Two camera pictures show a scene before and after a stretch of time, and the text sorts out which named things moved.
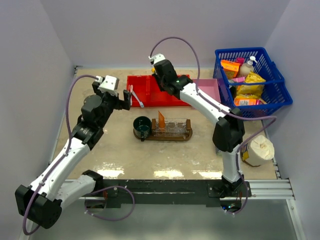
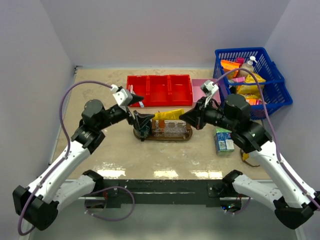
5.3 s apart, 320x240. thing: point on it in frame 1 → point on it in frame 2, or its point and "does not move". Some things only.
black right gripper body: (162, 83) → (208, 113)
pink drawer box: (209, 86) does not move
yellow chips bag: (251, 91) does not move
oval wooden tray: (154, 138) does not move
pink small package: (240, 60) does not move
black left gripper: (120, 104) → (141, 119)
